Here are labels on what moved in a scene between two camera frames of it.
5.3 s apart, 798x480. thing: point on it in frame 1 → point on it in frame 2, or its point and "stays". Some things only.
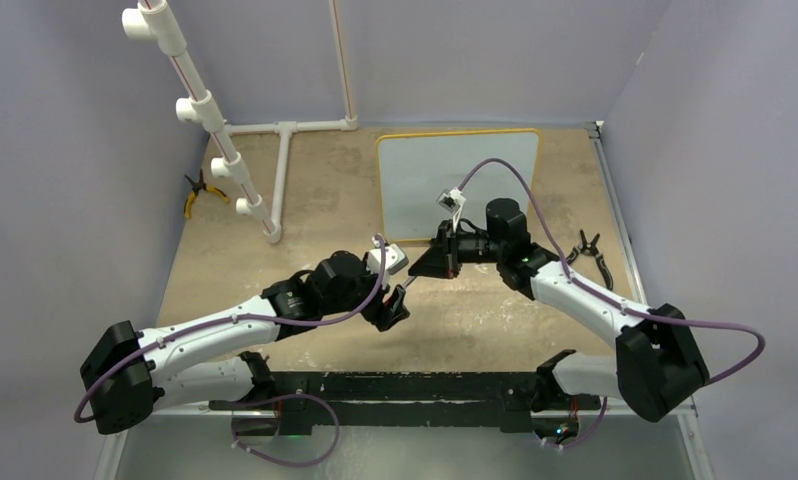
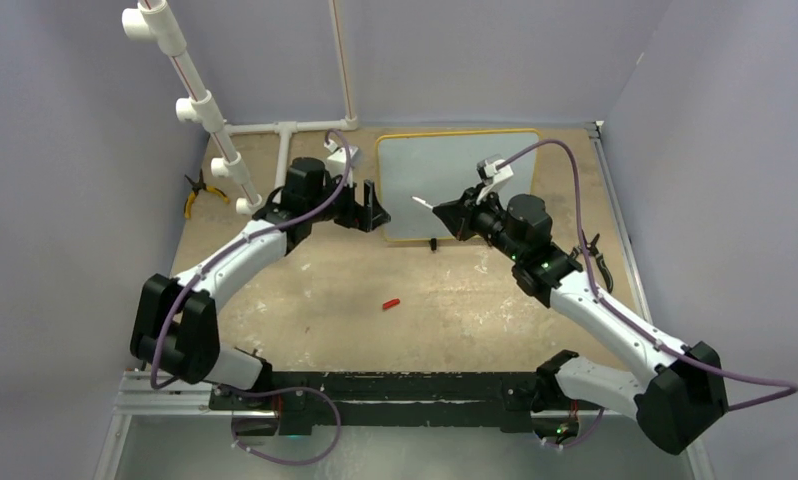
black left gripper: x=381 y=314 → x=355 y=217
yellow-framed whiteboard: x=414 y=167 stays
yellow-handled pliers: x=197 y=186 stays
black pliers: x=589 y=247 stays
